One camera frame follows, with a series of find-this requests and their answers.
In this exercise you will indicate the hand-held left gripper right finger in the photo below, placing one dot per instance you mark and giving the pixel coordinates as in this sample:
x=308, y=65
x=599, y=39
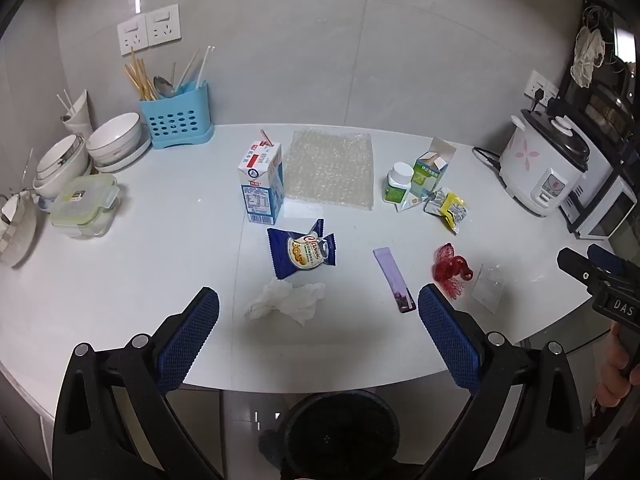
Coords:
x=445, y=330

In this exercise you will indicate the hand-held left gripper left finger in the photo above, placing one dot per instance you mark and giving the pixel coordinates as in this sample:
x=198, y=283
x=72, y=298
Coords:
x=192, y=330

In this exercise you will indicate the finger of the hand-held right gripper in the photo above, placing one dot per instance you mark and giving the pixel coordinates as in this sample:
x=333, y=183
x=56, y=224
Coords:
x=577, y=264
x=607, y=259

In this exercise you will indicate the purple sachet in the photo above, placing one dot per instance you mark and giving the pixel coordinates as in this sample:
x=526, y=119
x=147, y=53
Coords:
x=392, y=277

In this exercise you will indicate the yellow white snack wrapper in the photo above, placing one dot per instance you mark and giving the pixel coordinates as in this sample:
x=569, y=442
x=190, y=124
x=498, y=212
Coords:
x=450, y=207

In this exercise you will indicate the black trash bin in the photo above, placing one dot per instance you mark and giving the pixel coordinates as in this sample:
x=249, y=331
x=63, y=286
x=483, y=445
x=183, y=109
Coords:
x=340, y=435

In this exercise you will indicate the white pill bottle green label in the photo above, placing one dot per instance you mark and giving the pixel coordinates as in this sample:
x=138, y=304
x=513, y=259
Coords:
x=398, y=182

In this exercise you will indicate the clear bubble wrap sheet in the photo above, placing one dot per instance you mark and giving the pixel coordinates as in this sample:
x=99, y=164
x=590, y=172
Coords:
x=330, y=170

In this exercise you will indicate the person's right hand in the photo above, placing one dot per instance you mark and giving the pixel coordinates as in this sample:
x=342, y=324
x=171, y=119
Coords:
x=610, y=380

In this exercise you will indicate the red mesh net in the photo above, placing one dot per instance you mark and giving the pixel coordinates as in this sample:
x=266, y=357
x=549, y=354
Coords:
x=450, y=270

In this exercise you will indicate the small clear plastic bag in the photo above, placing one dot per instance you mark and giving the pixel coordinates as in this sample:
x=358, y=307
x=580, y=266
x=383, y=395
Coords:
x=487, y=285

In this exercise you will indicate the crumpled white tissue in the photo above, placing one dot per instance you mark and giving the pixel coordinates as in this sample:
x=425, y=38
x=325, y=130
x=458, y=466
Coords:
x=287, y=300

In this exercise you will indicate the white rice cooker pink flowers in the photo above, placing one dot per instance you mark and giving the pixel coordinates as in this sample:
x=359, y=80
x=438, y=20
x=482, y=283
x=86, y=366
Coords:
x=535, y=165

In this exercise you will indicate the dark blue snack packet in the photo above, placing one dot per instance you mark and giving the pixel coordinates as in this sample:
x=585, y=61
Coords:
x=300, y=252

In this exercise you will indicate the green white medicine box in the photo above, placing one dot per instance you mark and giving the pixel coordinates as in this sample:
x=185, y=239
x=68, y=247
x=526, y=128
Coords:
x=429, y=172

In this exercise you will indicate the blue white milk carton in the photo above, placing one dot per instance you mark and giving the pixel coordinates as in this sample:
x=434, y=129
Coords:
x=260, y=185

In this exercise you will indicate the glass container green lid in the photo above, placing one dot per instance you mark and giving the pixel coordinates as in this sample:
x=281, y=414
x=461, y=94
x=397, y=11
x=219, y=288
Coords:
x=82, y=200

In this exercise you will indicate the black metal shelf rack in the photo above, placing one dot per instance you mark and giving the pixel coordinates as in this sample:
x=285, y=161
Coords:
x=566, y=91

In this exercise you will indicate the white ribbed plate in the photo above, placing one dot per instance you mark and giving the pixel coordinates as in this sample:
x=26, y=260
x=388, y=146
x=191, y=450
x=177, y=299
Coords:
x=130, y=157

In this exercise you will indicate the hanging white mesh cloth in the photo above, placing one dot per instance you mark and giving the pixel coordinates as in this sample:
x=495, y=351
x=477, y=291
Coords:
x=587, y=55

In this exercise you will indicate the blue utensil holder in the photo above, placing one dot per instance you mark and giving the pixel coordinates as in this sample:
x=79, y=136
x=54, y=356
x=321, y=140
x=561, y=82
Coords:
x=175, y=120

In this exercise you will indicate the large white bowl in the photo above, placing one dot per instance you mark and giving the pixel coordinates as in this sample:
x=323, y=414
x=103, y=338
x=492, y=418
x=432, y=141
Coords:
x=112, y=135

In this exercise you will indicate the white bowl dark rim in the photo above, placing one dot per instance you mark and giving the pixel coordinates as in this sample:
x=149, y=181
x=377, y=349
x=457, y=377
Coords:
x=57, y=157

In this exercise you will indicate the white pointed cup holder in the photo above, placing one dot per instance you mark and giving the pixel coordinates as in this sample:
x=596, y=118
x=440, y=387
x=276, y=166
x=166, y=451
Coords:
x=82, y=115

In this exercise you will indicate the metal spoon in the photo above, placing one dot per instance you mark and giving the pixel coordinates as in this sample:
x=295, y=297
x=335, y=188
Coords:
x=164, y=86

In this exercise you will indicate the bundle of wooden chopsticks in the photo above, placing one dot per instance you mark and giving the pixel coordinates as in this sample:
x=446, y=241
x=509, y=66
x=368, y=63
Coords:
x=140, y=80

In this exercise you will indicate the beige chopstick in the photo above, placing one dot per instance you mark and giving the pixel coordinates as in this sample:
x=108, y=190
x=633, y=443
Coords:
x=189, y=69

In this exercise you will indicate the white chopstick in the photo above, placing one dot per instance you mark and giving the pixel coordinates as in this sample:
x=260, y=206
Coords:
x=203, y=67
x=208, y=66

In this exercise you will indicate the white wall socket with plug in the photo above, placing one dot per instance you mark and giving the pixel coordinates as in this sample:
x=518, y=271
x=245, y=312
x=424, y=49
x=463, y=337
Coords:
x=542, y=85

